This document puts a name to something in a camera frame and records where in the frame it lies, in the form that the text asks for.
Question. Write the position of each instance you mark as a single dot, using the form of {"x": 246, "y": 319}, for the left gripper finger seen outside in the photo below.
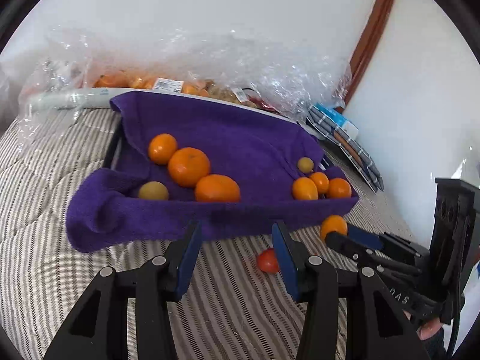
{"x": 367, "y": 239}
{"x": 343, "y": 245}

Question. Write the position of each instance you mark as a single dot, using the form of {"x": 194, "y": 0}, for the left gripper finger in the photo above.
{"x": 96, "y": 327}
{"x": 377, "y": 327}

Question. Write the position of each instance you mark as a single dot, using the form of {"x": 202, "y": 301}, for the orange fruit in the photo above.
{"x": 187, "y": 166}
{"x": 339, "y": 188}
{"x": 304, "y": 189}
{"x": 161, "y": 148}
{"x": 216, "y": 188}
{"x": 333, "y": 224}

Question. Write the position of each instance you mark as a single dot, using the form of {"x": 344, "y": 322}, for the small orange kumquat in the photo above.
{"x": 321, "y": 182}

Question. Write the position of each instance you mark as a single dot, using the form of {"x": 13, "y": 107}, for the green-yellow small fruit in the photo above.
{"x": 305, "y": 165}

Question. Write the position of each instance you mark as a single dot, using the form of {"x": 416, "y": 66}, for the small greenish fruit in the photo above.
{"x": 153, "y": 190}

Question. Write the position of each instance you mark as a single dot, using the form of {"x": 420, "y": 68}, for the person's right hand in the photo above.
{"x": 429, "y": 329}

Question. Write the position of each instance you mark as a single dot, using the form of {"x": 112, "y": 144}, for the small red tomato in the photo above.
{"x": 267, "y": 261}

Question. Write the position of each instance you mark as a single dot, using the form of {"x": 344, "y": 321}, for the grey checked folded cloth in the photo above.
{"x": 355, "y": 153}

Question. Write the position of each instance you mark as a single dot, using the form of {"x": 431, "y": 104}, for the blue white box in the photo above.
{"x": 345, "y": 124}

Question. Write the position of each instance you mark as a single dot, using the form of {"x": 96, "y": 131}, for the purple towel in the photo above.
{"x": 138, "y": 200}

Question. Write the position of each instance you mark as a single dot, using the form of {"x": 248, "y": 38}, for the crumpled clear plastic bag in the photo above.
{"x": 291, "y": 78}

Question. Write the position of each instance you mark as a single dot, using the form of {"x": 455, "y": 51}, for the white plastic tube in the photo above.
{"x": 80, "y": 98}

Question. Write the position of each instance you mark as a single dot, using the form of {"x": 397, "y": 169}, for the clear bag of oranges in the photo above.
{"x": 202, "y": 88}

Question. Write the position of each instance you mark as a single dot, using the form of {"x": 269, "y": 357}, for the brown wooden door frame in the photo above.
{"x": 367, "y": 43}

